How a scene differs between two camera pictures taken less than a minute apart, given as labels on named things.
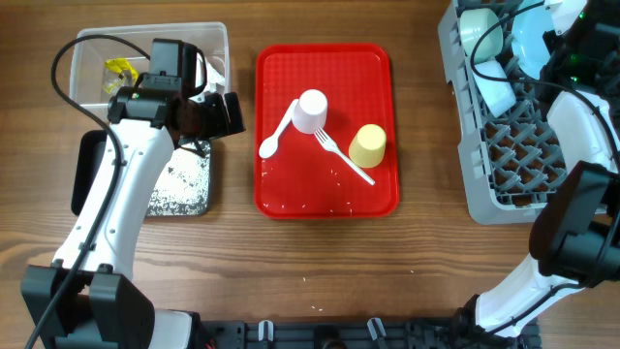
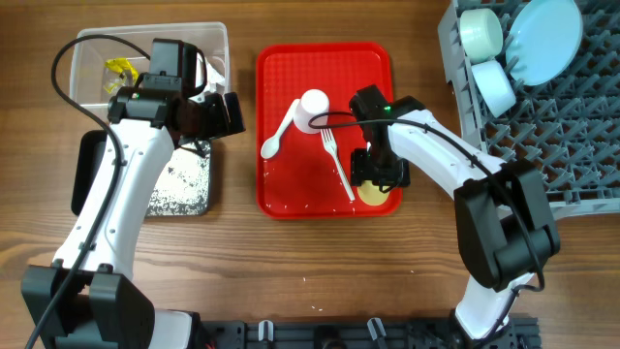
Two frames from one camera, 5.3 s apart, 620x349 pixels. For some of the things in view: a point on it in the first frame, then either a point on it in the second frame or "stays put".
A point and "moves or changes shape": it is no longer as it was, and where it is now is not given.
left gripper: (215, 104) stays put
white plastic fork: (330, 145) moves or changes shape
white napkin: (213, 78) stays put
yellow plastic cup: (367, 146) moves or changes shape
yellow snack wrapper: (118, 64) stays put
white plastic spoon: (268, 144) stays put
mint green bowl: (474, 22) stays put
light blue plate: (529, 47) stays put
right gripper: (552, 46) -> (360, 172)
